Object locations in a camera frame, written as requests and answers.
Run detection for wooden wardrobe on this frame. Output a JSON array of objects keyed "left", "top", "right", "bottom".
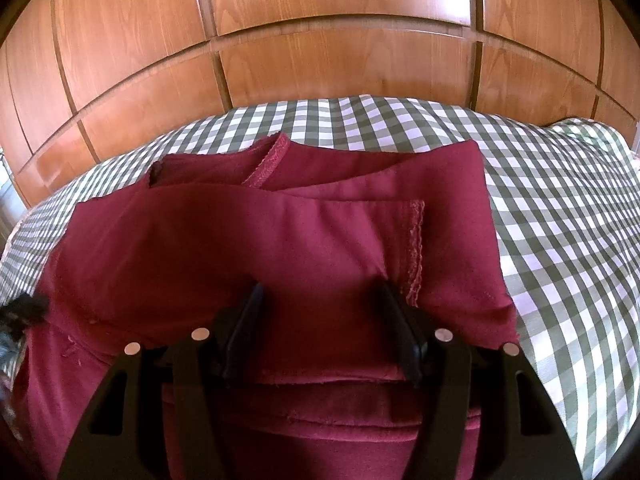
[{"left": 0, "top": 0, "right": 640, "bottom": 211}]

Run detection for green white checked bedsheet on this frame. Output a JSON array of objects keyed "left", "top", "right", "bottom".
[{"left": 0, "top": 97, "right": 640, "bottom": 480}]

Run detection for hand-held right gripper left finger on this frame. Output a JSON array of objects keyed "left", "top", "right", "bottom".
[{"left": 57, "top": 281, "right": 266, "bottom": 480}]

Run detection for dark red pants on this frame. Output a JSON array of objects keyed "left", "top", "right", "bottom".
[{"left": 10, "top": 132, "right": 519, "bottom": 480}]

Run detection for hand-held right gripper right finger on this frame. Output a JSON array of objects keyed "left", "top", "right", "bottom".
[{"left": 375, "top": 280, "right": 583, "bottom": 480}]

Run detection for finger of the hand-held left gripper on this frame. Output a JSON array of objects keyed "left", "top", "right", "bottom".
[{"left": 0, "top": 294, "right": 50, "bottom": 342}]

